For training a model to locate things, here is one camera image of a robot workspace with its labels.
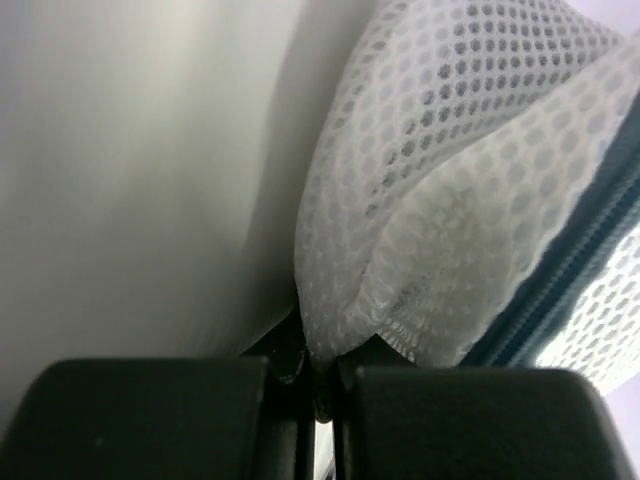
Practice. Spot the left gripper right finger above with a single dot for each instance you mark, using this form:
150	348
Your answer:
403	422

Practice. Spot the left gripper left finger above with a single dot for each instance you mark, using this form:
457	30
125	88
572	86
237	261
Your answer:
248	417

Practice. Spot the blue-zip mesh laundry bag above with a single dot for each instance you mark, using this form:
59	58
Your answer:
461	137

